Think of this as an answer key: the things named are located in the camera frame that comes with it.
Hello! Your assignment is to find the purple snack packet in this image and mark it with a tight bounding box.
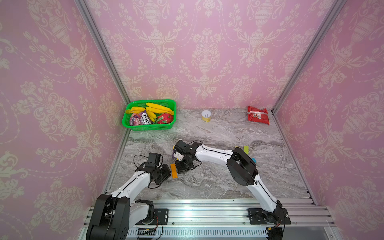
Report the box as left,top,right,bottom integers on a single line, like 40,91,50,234
129,110,154,126

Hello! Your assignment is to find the red snack bag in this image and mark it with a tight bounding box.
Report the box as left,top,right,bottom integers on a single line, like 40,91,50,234
247,106,270,125

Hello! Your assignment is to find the orange block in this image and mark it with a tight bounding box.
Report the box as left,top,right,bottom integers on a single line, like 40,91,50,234
170,164,178,179

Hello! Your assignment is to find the aluminium rail frame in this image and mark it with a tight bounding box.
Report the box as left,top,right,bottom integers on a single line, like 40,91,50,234
77,197,343,240

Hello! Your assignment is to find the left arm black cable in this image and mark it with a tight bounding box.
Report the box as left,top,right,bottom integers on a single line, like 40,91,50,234
133,152,164,190

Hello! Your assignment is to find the yellow paper cup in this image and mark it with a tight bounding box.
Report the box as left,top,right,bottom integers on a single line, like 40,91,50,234
202,110,212,123

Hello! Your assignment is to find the yellow banana bunch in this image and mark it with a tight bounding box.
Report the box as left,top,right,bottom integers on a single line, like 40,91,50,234
125,103,175,123

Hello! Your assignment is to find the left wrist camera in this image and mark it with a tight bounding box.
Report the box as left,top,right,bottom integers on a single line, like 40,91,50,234
146,153,163,168

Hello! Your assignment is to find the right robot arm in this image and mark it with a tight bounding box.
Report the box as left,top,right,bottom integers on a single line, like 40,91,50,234
173,140,285,225

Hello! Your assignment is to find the green plastic basket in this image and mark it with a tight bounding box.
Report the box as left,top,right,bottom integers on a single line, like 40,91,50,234
122,99,177,131

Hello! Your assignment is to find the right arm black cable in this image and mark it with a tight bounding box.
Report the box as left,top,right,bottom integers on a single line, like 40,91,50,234
187,140,238,172

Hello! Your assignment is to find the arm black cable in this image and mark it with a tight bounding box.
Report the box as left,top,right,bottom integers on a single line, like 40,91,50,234
133,152,164,190
187,140,238,172

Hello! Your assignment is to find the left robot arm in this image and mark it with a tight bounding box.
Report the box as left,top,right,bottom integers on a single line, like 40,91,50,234
86,164,171,240

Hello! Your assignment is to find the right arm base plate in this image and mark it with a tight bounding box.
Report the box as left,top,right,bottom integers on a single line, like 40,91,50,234
247,208,292,226

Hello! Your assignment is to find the lime green block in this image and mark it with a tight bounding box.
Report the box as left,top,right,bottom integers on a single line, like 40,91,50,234
243,146,250,155

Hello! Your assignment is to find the red dragon fruit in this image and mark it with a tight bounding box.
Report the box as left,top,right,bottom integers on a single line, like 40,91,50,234
155,113,174,125

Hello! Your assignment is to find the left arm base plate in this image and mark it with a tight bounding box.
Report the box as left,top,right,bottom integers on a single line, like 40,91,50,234
149,209,169,225

